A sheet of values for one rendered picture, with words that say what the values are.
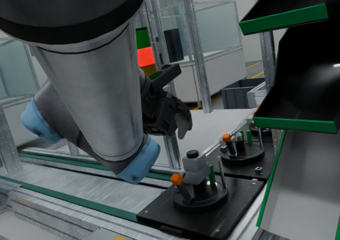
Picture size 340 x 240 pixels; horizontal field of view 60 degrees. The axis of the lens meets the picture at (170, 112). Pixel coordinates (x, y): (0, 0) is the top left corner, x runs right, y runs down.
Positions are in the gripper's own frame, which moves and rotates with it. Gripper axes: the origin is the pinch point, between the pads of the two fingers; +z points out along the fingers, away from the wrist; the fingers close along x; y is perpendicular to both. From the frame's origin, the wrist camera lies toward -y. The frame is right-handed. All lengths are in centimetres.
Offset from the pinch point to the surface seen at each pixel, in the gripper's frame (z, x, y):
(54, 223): 6, -43, 31
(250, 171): 24.7, 6.8, 2.3
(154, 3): 37, -82, -103
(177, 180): 0.8, 1.0, 13.5
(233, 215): 10.8, 11.0, 16.9
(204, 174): 8.9, 2.3, 9.1
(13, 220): 9, -71, 35
